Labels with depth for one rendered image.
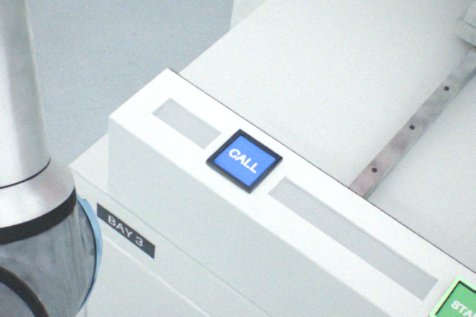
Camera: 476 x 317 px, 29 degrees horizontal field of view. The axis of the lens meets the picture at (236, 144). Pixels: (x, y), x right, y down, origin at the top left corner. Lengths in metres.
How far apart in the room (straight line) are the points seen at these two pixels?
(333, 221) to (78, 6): 1.63
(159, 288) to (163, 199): 0.18
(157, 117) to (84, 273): 0.29
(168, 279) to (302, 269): 0.25
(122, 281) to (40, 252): 0.54
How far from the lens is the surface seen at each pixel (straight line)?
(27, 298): 0.64
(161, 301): 1.15
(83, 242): 0.71
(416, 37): 1.31
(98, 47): 2.35
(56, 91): 2.25
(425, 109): 1.18
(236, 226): 0.92
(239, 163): 0.92
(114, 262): 1.17
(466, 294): 0.90
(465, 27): 1.27
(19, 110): 0.63
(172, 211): 0.99
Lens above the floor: 1.69
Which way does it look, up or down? 51 degrees down
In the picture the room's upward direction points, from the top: 11 degrees clockwise
